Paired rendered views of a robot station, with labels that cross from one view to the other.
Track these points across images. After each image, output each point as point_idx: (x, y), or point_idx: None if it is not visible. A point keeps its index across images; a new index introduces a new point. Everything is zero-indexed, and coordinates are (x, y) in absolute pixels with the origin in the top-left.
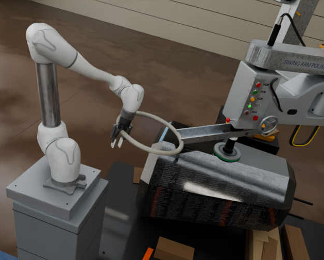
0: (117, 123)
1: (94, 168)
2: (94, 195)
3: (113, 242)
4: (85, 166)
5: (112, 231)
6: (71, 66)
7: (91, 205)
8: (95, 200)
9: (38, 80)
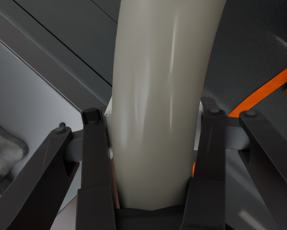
0: (119, 32)
1: (67, 107)
2: (76, 177)
3: (218, 34)
4: (33, 84)
5: (227, 4)
6: None
7: (65, 204)
8: (75, 193)
9: None
